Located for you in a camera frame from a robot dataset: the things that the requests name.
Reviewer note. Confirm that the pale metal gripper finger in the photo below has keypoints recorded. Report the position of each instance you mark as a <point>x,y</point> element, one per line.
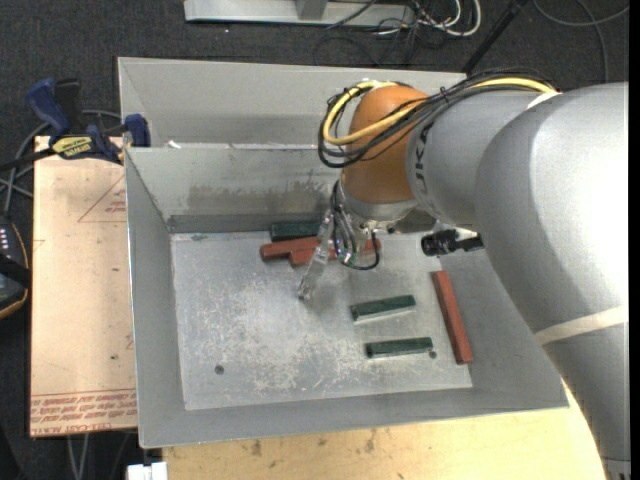
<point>315,278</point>
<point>305,283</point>

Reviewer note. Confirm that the dark green flat block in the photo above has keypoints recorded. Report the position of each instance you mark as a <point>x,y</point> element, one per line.
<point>382,308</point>
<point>398,347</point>
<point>292,230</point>

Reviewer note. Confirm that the red-brown flat block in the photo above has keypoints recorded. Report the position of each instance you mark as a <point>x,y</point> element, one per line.
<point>285,251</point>
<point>452,318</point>

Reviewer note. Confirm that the grey metal bin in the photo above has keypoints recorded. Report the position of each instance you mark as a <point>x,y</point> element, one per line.
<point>250,318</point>

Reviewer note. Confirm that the brown cardboard board, red print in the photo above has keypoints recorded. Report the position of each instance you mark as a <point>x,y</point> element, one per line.
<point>80,293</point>

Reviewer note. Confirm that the black cylinder on white bracket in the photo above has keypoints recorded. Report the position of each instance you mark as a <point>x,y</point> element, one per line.
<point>440,243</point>

